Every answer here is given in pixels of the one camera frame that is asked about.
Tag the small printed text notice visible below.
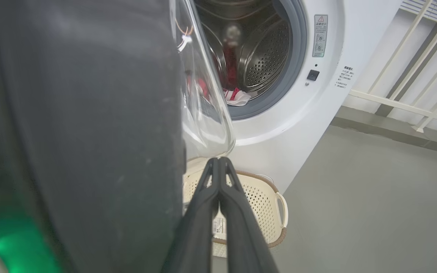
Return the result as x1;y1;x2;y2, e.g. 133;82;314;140
335;66;355;89

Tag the white front-load washing machine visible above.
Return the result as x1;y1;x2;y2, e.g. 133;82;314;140
194;0;403;194

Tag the stainless steel washing machine drum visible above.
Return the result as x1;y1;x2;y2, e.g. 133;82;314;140
195;0;293;100

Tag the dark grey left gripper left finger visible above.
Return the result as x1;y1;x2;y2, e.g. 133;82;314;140
162;157;221;273

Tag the white metal railing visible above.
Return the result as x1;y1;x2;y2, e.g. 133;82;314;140
349;0;437;133

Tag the grey warning sticker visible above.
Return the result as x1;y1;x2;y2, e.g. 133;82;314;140
313;14;328;58

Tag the cream basket with brown rim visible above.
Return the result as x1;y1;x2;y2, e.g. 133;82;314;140
182;169;289;258

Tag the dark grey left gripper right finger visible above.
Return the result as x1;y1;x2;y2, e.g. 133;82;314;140
219;157;280;273

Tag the washing machine door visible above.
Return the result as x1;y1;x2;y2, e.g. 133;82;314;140
0;0;236;273

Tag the red and white garment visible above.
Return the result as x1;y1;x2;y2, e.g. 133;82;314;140
185;76;252;106

